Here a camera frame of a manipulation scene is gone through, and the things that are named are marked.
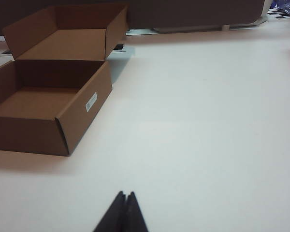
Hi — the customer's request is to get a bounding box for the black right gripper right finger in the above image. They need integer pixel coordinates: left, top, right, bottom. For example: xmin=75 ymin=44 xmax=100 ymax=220
xmin=122 ymin=191 xmax=149 ymax=232

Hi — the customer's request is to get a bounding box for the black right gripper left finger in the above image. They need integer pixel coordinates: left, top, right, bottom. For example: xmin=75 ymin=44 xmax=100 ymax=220
xmin=93 ymin=190 xmax=127 ymax=232

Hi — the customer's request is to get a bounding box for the brown cardboard box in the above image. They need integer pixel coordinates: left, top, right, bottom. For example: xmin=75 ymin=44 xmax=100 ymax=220
xmin=0 ymin=4 xmax=129 ymax=157

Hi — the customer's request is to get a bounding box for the grey desk partition screen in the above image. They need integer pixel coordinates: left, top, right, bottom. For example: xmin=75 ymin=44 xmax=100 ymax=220
xmin=0 ymin=0 xmax=266 ymax=37

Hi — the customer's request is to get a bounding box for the black white checkered board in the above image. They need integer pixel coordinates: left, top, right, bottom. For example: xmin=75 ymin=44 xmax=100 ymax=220
xmin=267 ymin=8 xmax=290 ymax=20

